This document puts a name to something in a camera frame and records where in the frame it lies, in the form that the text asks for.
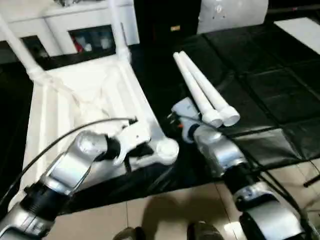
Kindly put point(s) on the white plastic table leg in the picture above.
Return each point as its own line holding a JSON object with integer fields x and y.
{"x": 192, "y": 85}
{"x": 118, "y": 30}
{"x": 207, "y": 85}

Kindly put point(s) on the white plastic table top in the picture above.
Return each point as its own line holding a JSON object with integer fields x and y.
{"x": 62, "y": 112}

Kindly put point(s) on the white leg with black mark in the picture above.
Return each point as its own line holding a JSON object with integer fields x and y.
{"x": 15, "y": 42}

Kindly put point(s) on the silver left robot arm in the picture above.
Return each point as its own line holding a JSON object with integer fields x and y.
{"x": 75, "y": 160}

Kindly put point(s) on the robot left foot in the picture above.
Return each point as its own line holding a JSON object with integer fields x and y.
{"x": 128, "y": 234}

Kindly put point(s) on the black work mat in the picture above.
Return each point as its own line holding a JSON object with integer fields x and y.
{"x": 250, "y": 75}

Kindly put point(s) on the black cabinet with gold label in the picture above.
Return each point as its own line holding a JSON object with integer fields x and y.
{"x": 165, "y": 20}

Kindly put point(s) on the small white jar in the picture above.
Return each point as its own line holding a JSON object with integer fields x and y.
{"x": 88, "y": 47}
{"x": 105, "y": 43}

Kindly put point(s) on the grey printed cushion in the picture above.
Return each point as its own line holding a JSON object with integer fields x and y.
{"x": 232, "y": 15}

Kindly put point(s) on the red bottle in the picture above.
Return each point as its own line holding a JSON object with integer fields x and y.
{"x": 79, "y": 44}

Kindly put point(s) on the white sideboard with glass doors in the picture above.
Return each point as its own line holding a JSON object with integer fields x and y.
{"x": 75, "y": 17}

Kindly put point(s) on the black stand leg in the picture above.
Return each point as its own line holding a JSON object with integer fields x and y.
{"x": 312, "y": 181}

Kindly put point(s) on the white flat board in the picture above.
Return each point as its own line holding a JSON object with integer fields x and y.
{"x": 300, "y": 32}

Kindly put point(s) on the dark crumpled object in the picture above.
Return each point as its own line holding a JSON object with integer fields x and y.
{"x": 63, "y": 2}

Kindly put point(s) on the black bar with red mark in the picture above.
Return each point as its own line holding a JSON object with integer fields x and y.
{"x": 295, "y": 9}

